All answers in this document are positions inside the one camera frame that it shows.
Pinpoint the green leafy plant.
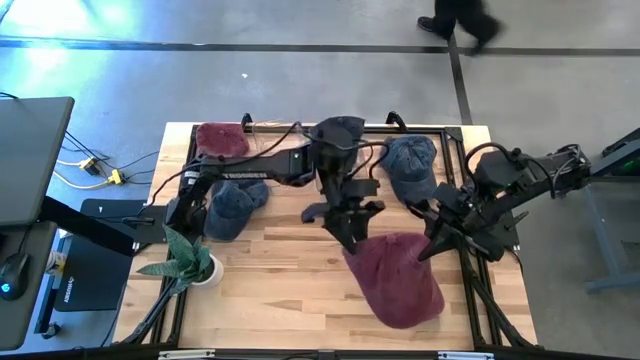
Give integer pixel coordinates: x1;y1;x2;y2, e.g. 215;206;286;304
135;223;214;296

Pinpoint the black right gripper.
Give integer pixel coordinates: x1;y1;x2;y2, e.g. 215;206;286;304
405;182;481;262

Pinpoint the white plant pot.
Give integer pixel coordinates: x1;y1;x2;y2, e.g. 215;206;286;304
192;254;225;289

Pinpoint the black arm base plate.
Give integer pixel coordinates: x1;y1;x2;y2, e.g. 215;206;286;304
492;209;522;250

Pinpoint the blue-grey metal table frame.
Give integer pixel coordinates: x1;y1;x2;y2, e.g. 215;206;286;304
552;127;640;295

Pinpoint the black aluminium rig frame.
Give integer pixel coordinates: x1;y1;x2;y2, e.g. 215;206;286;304
117;122;539;351

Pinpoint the silver bracket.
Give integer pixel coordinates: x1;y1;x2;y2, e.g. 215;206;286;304
158;349;216;360
438;351;496;360

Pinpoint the black diagonal beam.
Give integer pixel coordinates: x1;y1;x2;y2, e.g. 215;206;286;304
38;196;137;257

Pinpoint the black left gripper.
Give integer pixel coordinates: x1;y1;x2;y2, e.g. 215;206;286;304
301;177;387;256

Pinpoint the person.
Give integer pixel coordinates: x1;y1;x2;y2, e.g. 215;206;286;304
417;0;504;55

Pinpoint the white floor cable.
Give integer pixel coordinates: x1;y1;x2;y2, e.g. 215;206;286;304
53;158;119;191

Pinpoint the dark grey desk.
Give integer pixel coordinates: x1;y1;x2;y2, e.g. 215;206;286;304
0;222;60;351

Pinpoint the black computer case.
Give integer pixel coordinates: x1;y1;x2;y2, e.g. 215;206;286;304
53;234;135;313

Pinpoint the blue denim baseball cap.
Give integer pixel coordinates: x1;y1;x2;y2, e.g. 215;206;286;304
380;134;439;206
203;179;271;242
344;115;367;151

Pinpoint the clear plastic bin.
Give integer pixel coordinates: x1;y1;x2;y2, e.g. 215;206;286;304
251;121;317;190
313;124;374;201

